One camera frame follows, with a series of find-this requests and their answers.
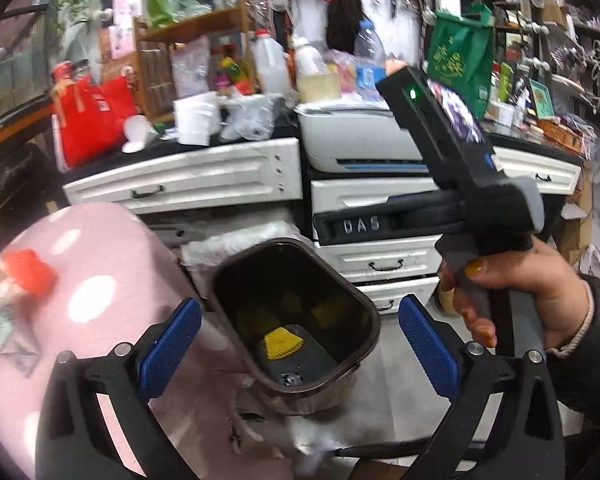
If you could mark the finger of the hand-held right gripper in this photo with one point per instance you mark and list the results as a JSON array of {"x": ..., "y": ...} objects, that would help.
[{"x": 425, "y": 212}]

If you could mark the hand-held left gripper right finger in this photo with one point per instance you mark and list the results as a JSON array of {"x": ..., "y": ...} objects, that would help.
[{"x": 427, "y": 350}]

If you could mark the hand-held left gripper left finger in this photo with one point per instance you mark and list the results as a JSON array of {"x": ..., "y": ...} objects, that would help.
[{"x": 172, "y": 350}]

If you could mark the yellow mesh scrap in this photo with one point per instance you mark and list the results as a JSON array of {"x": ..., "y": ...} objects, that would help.
[{"x": 281, "y": 342}]

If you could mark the brown plastic trash bin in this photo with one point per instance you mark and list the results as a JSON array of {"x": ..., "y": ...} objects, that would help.
[{"x": 300, "y": 290}]

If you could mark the clear plastic wrapper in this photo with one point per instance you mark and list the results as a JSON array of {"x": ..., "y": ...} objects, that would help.
[{"x": 12, "y": 340}]

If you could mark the red wrapper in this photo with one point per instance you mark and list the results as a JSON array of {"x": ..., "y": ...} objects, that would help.
[{"x": 30, "y": 270}]

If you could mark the person's right hand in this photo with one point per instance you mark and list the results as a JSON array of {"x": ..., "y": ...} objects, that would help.
[{"x": 540, "y": 285}]

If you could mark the small white drawer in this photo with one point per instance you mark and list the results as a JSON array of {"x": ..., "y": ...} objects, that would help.
[
  {"x": 360, "y": 195},
  {"x": 380, "y": 260},
  {"x": 395, "y": 297}
]

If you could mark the black label strip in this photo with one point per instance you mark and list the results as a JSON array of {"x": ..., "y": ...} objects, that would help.
[{"x": 352, "y": 226}]

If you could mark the green tote bag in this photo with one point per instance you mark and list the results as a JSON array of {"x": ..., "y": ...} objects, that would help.
[{"x": 457, "y": 65}]

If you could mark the white printer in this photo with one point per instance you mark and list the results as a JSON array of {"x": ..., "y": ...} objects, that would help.
[{"x": 360, "y": 135}]

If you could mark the pink polka dot tablecloth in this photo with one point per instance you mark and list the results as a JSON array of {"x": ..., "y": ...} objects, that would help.
[{"x": 120, "y": 260}]

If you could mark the green framed picture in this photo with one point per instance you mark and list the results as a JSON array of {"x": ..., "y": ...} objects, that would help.
[{"x": 540, "y": 96}]

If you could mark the wicker basket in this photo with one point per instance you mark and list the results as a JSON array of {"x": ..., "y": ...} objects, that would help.
[{"x": 562, "y": 135}]

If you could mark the clear plastic water bottle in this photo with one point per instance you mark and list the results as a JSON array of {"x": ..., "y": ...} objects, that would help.
[{"x": 370, "y": 55}]

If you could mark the pale yellow plastic container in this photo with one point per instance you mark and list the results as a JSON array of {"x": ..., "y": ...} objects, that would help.
[{"x": 319, "y": 87}]

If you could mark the white drawer cabinet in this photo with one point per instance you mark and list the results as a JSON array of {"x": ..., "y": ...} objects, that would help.
[{"x": 190, "y": 175}]

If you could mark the clear crumpled plastic bag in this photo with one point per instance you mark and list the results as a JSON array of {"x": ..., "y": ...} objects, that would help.
[{"x": 247, "y": 117}]

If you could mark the white plastic jug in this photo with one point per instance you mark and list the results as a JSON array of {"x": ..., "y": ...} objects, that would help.
[{"x": 267, "y": 65}]

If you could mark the stack of white paper cups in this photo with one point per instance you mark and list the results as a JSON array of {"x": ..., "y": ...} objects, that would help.
[{"x": 196, "y": 120}]

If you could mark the red shopping bag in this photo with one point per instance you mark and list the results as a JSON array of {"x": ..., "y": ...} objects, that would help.
[{"x": 92, "y": 120}]

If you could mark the wooden shelf rack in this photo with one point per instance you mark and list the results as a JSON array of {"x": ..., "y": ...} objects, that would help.
[{"x": 155, "y": 75}]

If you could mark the pink card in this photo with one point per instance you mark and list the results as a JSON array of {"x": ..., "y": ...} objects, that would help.
[{"x": 127, "y": 20}]

